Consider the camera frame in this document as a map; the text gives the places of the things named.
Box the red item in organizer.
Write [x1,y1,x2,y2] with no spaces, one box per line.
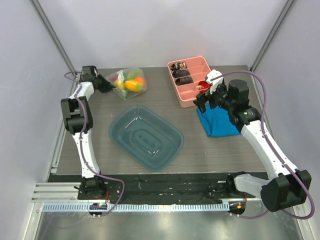
[196,81,211,92]

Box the aluminium front rail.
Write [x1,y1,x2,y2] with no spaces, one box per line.
[31,180,305,213]

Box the clear zip top bag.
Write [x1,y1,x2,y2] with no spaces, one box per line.
[106,68,147,100]

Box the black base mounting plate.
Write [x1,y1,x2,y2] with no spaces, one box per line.
[77,174,256,205]

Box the blue folded cloth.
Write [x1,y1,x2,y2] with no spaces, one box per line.
[196,104,241,138]

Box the yellow pear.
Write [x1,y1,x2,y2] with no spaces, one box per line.
[114,79,125,90]

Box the orange tangerine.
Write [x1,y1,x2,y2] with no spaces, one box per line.
[133,76,146,86]

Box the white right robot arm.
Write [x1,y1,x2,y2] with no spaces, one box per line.
[194,77,312,212]

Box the black white patterned sock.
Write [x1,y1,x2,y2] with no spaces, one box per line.
[170,61,187,71]

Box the pink divided organizer box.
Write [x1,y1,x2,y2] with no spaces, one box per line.
[167,56,211,108]

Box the clear blue plastic tray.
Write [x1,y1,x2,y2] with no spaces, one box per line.
[108,105,184,172]

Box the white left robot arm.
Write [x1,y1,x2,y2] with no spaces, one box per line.
[60,65,115,200]

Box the dark patterned rolled sock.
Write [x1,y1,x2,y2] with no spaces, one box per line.
[172,70,190,78]

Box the green grape bunch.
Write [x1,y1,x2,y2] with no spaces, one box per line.
[127,68,141,79]

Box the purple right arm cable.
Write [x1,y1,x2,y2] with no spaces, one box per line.
[211,70,316,220]

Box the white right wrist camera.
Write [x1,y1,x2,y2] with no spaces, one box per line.
[204,69,224,94]

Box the yellow green mango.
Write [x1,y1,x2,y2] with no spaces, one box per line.
[124,79,144,92]

